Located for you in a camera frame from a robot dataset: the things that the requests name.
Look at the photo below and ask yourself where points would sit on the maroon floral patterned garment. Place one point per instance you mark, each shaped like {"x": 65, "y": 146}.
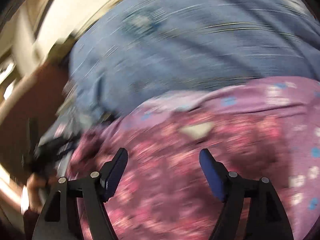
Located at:
{"x": 266, "y": 128}

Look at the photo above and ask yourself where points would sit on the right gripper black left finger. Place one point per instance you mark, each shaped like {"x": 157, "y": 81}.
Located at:
{"x": 60, "y": 218}

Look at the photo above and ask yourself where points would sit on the dark red headboard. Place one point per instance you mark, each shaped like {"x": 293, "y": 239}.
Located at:
{"x": 38, "y": 96}

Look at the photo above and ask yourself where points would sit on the person's left hand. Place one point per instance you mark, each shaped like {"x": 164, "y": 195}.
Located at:
{"x": 34, "y": 183}

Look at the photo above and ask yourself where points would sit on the blue plaid quilt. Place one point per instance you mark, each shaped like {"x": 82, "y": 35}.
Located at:
{"x": 141, "y": 49}

